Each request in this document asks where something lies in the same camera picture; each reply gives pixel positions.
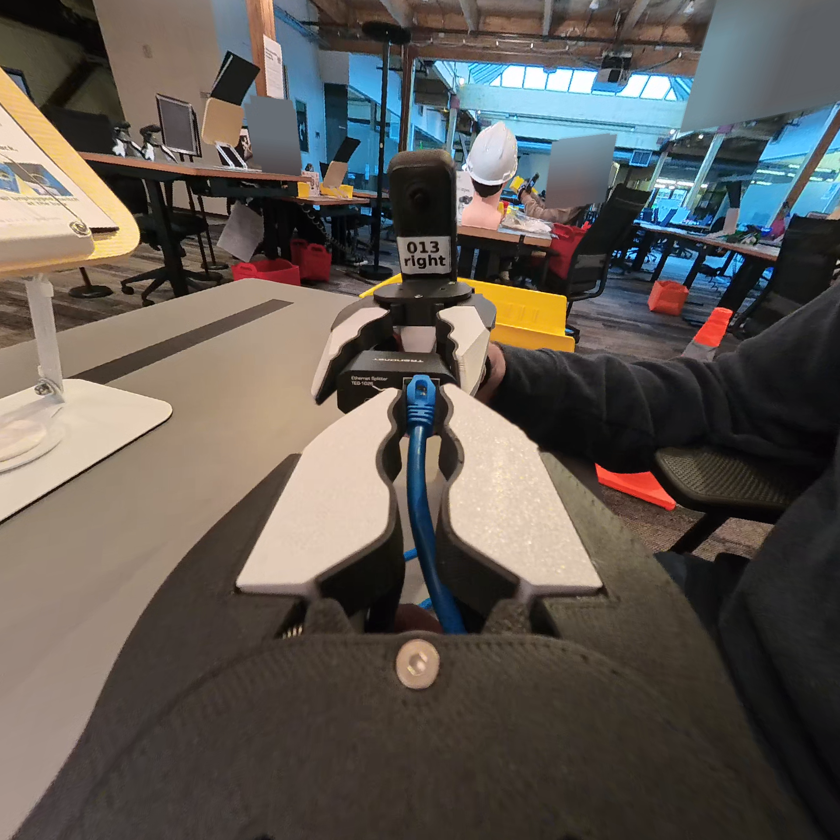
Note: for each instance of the black monitor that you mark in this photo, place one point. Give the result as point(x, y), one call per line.
point(177, 124)

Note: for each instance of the orange cone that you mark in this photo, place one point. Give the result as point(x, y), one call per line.
point(714, 328)

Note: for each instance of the black office chair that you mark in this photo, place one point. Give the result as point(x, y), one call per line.
point(164, 226)

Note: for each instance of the person's right forearm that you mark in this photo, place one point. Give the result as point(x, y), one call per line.
point(623, 407)

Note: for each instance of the white document stand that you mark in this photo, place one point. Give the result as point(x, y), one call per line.
point(98, 420)

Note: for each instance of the red plastic bin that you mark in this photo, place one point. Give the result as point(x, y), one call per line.
point(312, 260)
point(266, 272)

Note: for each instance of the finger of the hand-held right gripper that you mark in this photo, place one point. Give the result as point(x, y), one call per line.
point(472, 341)
point(344, 334)

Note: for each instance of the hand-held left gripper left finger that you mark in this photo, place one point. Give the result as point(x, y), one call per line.
point(315, 505)

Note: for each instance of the yellow plastic bin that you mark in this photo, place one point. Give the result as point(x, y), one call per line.
point(525, 315)

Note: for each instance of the person's right hand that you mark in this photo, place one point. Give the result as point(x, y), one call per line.
point(496, 367)

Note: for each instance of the cluttered wooden desk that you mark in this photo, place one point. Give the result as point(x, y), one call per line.
point(709, 239)

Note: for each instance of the mannequin head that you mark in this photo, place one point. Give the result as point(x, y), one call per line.
point(482, 210)

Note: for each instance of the ceiling projector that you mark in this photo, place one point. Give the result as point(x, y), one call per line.
point(613, 69)

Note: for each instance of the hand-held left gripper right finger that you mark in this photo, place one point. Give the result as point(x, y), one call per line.
point(518, 505)

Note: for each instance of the dark office chair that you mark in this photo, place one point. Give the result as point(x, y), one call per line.
point(807, 262)

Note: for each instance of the black high-back chair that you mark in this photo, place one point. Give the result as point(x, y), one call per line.
point(604, 243)

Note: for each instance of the black ethernet splitter box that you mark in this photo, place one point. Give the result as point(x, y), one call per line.
point(367, 371)

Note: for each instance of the hanging paper sheet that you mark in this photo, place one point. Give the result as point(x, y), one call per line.
point(239, 233)

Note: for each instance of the long wooden desk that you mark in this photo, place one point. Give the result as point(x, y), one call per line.
point(197, 172)

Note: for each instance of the white hard hat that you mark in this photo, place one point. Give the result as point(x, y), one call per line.
point(492, 154)

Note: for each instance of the black mesh chair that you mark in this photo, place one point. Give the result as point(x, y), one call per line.
point(722, 479)

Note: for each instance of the flat orange floor marker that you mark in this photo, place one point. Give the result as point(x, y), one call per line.
point(640, 487)

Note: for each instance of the tan and black board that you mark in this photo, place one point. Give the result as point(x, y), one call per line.
point(223, 118)

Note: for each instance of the printed instruction sheet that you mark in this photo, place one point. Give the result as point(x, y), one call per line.
point(39, 190)

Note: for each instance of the orange bin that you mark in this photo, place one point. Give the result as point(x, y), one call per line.
point(668, 298)

